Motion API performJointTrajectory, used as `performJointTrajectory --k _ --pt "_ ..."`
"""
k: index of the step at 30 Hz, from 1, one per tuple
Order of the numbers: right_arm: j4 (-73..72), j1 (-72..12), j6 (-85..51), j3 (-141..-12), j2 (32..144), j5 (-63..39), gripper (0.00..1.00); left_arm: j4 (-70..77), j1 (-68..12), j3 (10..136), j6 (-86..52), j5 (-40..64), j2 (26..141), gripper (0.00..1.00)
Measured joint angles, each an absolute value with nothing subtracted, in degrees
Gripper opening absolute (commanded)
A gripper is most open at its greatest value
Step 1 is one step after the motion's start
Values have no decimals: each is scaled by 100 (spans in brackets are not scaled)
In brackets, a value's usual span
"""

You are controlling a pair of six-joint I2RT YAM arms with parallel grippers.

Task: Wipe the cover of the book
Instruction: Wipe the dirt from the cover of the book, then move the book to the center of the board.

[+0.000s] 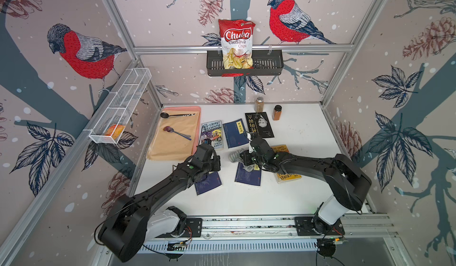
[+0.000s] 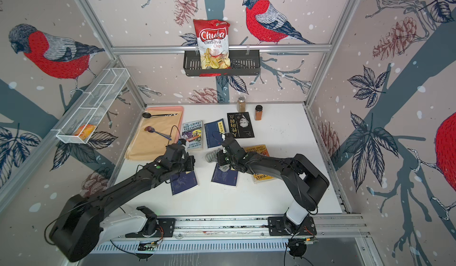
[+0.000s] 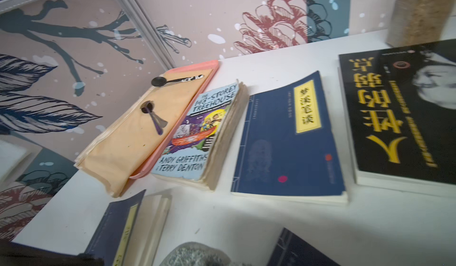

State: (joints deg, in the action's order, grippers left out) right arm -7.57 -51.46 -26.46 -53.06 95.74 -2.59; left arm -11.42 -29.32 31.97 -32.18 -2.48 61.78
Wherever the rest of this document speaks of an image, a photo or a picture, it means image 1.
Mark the black wall basket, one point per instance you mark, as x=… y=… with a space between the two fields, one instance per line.
x=265 y=63

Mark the glass jar brown spice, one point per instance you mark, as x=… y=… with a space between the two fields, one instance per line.
x=259 y=104

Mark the black Chinese paperback book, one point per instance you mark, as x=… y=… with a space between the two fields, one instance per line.
x=258 y=123

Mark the purple spoon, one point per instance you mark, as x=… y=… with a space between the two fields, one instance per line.
x=169 y=129

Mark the black spoon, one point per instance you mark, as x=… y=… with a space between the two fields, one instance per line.
x=165 y=115

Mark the red cassava chips bag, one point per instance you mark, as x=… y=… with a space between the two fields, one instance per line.
x=236 y=42

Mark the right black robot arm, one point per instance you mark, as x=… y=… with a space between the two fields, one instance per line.
x=348 y=183

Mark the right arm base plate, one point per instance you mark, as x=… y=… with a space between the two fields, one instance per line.
x=302 y=226

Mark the orange packet in shelf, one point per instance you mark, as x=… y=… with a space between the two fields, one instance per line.
x=114 y=131

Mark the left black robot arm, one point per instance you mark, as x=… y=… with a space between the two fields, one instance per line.
x=124 y=230

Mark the grey striped cleaning cloth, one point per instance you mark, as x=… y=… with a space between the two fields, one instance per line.
x=236 y=156

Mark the white wire wall shelf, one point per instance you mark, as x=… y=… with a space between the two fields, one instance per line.
x=122 y=105

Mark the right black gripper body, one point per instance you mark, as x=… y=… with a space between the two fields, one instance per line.
x=250 y=159

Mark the grey treehouse paperback book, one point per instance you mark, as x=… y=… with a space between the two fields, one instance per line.
x=212 y=133

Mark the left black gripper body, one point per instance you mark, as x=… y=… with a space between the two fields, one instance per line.
x=213 y=164

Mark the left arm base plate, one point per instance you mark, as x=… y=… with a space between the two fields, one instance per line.
x=190 y=227

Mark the glass jar orange spice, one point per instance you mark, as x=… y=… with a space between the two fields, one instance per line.
x=277 y=112

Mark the upper navy thread-bound book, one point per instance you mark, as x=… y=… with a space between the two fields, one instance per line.
x=235 y=133

